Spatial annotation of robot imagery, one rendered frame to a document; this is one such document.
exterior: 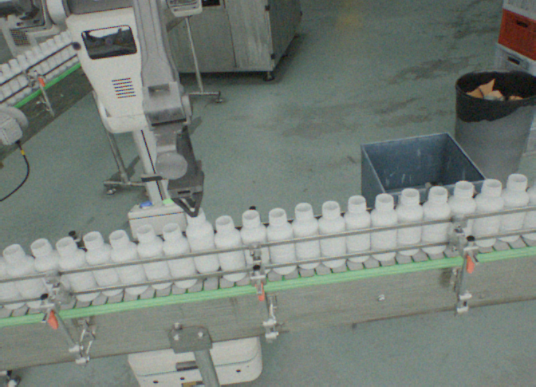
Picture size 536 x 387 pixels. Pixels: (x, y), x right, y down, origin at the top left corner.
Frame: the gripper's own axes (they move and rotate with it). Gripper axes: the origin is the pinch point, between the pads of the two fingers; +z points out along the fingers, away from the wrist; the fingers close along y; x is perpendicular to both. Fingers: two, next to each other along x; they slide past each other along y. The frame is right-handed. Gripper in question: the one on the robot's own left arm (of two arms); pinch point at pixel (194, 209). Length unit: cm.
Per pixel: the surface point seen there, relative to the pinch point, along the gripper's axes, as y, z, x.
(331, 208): 0.9, 5.7, -29.9
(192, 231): -1.7, 4.5, 1.1
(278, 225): -2.5, 5.6, -17.7
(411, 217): -3.0, 8.2, -47.0
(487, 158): 138, 93, -142
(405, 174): 59, 40, -67
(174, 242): -2.4, 6.6, 5.6
